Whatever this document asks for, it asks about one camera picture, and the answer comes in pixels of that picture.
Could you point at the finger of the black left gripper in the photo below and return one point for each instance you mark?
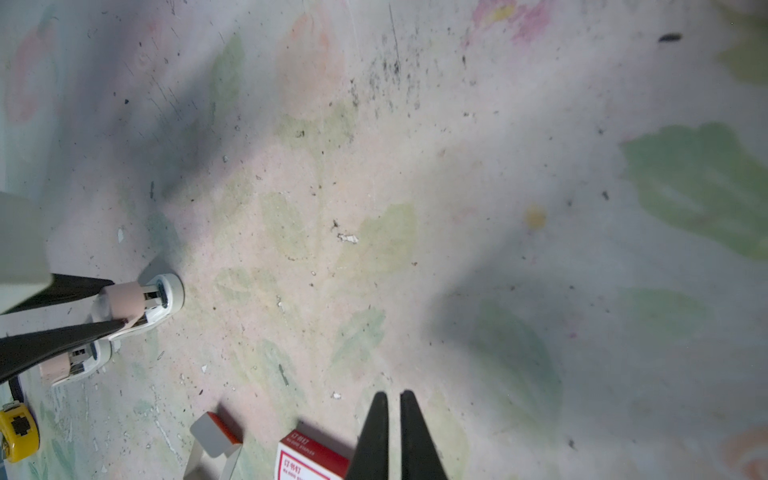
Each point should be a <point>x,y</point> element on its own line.
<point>22,352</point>
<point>63,289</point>

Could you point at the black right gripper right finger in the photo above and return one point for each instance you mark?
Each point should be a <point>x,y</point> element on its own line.
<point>419,456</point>

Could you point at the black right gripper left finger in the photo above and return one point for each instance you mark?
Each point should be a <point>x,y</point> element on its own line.
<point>371,458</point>

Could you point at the red white staple box sleeve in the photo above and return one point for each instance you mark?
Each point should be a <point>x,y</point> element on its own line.
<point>301,458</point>

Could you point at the pink white stapler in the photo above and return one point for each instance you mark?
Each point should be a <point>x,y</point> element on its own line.
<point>79,363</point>
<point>142,307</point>

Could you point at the white staple box tray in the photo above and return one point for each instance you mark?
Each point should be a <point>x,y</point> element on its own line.
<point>215,450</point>

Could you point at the yellow small object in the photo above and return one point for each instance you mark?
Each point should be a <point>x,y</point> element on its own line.
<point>20,437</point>

